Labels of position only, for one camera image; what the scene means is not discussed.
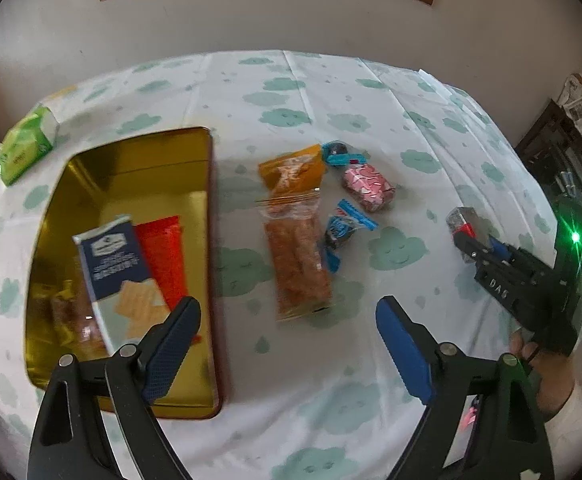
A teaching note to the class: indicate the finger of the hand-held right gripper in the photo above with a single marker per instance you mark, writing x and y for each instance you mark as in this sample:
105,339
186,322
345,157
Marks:
499,249
471,250

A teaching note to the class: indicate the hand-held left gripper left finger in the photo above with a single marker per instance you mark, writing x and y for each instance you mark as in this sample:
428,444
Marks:
171,350

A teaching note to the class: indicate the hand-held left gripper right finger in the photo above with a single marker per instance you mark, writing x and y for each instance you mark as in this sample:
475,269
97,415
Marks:
402,350

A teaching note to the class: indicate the silver snack packet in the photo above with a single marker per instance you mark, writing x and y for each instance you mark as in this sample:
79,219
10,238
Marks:
463,222

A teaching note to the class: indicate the red snack packet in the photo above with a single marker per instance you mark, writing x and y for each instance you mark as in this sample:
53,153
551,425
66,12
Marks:
163,255

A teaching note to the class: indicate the yellow end snack bag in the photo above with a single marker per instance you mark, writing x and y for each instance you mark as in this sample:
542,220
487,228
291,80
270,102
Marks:
71,315

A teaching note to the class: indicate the blue cracker packet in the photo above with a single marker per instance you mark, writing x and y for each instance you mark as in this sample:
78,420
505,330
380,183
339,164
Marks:
111,260

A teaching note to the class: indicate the pink candy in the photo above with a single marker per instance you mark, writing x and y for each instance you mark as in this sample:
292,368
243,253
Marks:
368,187

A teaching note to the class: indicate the blue candy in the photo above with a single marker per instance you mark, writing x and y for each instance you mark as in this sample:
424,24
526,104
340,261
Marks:
341,232
338,152

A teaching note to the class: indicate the orange top snack bag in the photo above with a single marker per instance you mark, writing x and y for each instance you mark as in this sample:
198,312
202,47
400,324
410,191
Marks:
296,260

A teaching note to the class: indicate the brown and gold tin box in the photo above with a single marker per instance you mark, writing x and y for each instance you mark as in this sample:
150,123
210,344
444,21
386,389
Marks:
121,185

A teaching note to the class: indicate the person's right forearm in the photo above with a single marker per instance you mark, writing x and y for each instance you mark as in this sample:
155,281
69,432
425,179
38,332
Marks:
576,410

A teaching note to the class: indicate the person's right hand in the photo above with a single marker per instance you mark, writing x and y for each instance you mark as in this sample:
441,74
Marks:
551,385

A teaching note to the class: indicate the dark wooden furniture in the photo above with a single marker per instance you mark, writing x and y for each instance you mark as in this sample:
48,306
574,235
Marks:
556,145

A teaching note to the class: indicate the cloud print tablecloth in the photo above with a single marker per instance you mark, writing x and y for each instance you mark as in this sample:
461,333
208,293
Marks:
321,85

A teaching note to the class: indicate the green tissue pack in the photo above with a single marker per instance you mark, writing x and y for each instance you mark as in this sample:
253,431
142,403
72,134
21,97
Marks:
23,145

